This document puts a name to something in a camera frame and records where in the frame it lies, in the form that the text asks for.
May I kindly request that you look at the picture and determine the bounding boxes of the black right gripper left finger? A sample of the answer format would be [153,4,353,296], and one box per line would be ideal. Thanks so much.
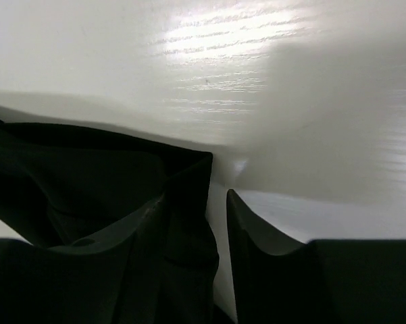
[0,197,166,323]

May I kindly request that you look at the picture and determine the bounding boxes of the black skirt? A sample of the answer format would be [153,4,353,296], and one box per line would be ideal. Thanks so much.
[0,120,230,323]

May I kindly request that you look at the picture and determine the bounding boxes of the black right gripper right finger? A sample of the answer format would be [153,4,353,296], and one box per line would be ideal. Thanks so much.
[226,190,406,323]

